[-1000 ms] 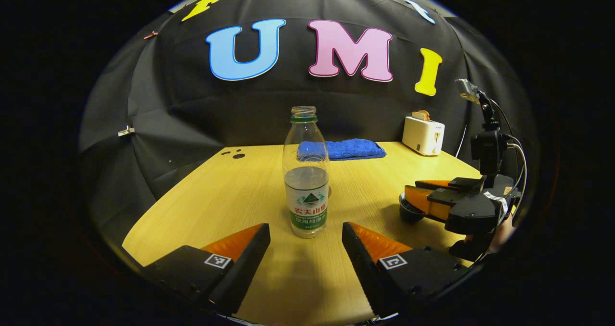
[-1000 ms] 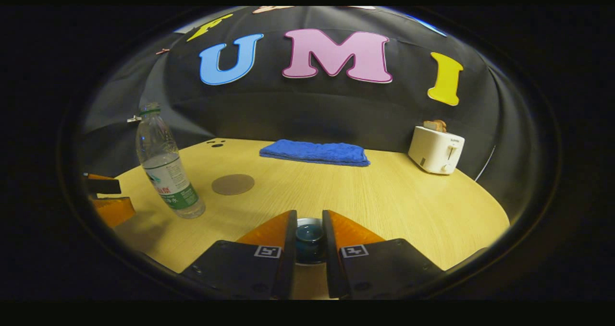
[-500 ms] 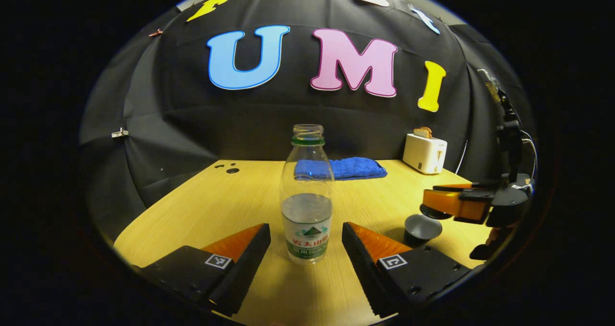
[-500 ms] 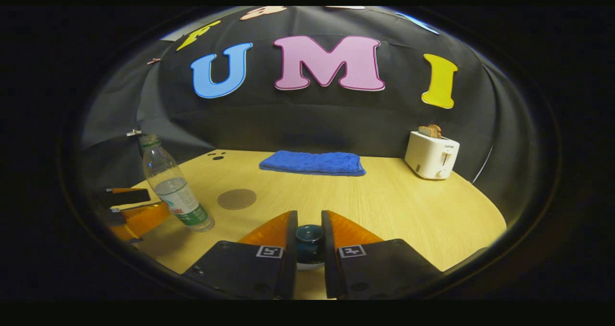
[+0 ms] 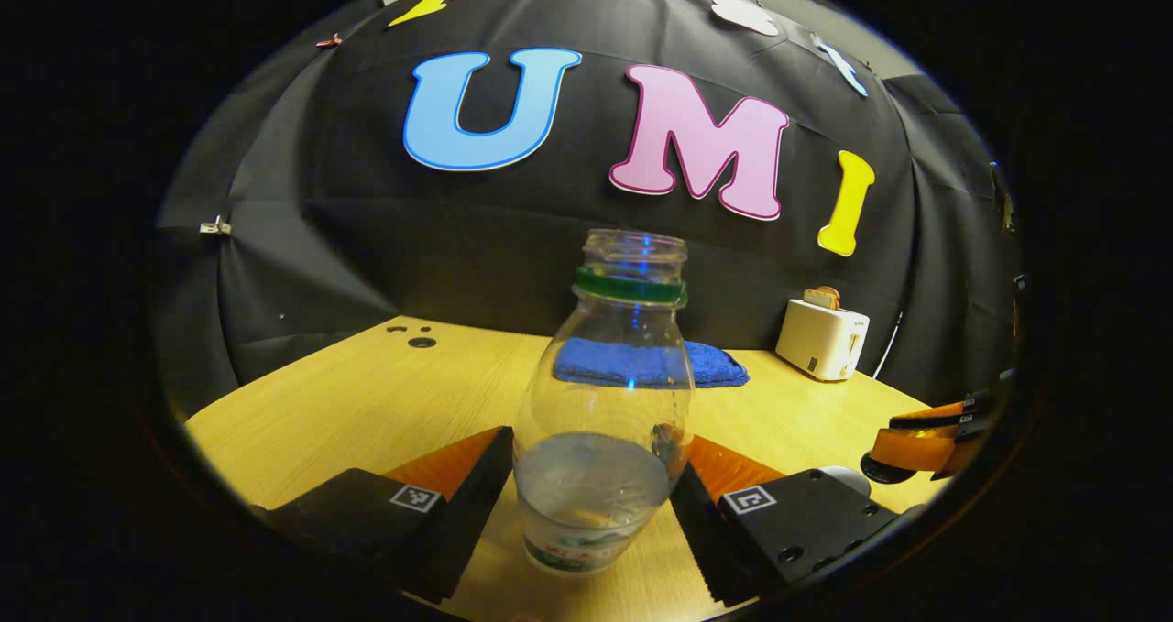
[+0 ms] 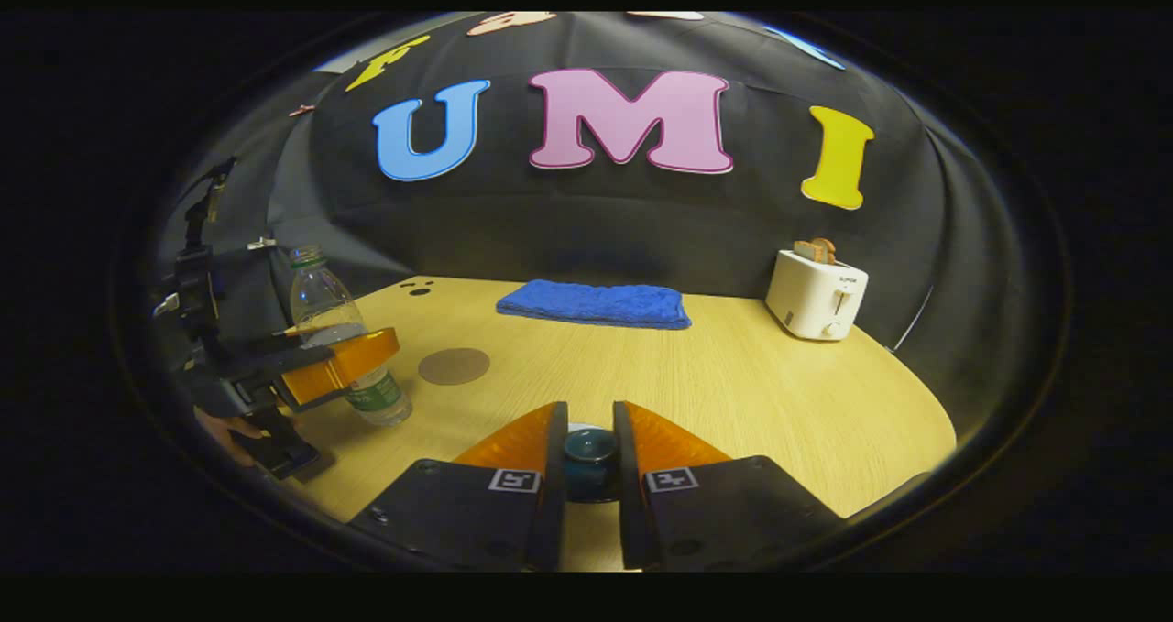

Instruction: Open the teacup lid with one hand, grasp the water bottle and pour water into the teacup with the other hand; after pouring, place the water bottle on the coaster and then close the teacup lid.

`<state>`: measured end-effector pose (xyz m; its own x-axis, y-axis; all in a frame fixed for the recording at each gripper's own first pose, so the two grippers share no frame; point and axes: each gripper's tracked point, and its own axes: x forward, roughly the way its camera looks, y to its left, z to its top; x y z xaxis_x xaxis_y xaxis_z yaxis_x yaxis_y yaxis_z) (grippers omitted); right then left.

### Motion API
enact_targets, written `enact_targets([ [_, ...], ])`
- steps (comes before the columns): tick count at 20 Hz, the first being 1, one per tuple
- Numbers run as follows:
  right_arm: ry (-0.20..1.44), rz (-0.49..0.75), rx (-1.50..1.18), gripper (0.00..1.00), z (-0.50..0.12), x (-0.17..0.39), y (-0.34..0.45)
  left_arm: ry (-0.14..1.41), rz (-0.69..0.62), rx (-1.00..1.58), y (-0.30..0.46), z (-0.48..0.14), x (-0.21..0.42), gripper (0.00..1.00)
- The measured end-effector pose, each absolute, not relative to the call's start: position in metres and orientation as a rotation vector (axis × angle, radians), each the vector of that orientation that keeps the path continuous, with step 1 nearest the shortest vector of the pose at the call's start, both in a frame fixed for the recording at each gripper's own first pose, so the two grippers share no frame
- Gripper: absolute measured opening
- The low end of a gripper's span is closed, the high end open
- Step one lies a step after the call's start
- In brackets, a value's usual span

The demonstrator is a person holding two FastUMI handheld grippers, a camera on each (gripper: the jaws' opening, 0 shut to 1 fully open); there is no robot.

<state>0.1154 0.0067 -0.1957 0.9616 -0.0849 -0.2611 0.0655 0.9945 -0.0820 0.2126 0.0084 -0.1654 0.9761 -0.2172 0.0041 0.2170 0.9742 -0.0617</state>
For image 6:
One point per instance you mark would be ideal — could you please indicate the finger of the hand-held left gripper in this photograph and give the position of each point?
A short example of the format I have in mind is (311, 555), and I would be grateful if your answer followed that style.
(348, 365)

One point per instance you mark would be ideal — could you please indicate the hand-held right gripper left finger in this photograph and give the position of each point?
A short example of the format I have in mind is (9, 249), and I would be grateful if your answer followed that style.
(550, 512)

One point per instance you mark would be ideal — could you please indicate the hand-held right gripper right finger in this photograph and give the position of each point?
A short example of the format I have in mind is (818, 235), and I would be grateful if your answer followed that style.
(630, 512)

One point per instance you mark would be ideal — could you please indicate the clear plastic water bottle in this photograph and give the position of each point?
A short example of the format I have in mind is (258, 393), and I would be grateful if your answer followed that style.
(321, 301)

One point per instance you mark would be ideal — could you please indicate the dark teal teacup lid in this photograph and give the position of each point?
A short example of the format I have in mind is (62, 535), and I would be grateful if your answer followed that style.
(591, 448)

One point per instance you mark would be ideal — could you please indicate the round brown coaster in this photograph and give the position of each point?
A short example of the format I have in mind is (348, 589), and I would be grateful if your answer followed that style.
(454, 366)

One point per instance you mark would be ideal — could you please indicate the white cloth clip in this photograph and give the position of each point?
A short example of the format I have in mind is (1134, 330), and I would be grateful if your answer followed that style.
(261, 243)

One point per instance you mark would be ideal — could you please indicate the folded blue towel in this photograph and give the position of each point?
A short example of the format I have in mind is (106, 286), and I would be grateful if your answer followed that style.
(596, 304)

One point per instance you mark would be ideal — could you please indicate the white toaster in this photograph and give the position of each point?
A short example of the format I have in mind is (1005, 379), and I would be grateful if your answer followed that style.
(811, 297)

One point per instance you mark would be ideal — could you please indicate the black backdrop cloth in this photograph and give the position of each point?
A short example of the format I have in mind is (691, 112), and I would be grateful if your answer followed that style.
(596, 228)

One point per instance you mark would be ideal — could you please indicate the toast bread slice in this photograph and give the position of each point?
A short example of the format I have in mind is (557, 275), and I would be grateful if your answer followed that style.
(804, 252)
(827, 250)

